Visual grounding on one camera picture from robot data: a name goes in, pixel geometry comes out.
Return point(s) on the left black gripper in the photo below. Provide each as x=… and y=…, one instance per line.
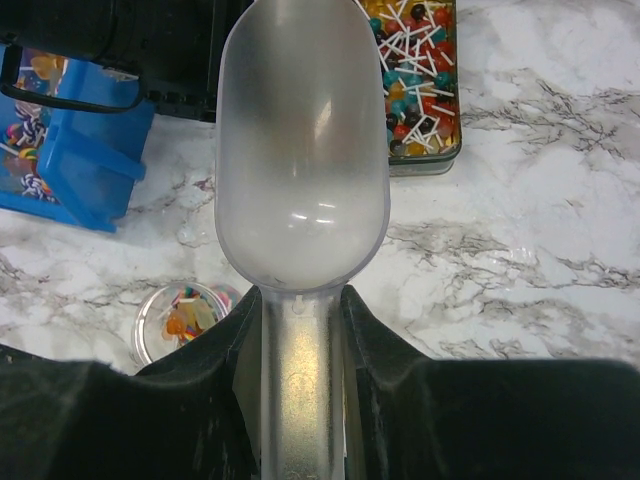
x=172, y=49

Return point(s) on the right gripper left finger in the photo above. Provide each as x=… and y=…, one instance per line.
x=178, y=418

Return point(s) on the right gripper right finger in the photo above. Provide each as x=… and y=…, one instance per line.
x=412, y=417

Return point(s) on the clear glass jar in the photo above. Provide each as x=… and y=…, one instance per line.
x=176, y=313

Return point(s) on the clear plastic scoop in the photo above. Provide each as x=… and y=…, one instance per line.
x=302, y=205

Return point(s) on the blue plastic candy bin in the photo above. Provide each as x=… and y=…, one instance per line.
x=72, y=167

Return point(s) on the square tin of lollipops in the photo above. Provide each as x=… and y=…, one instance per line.
x=417, y=51

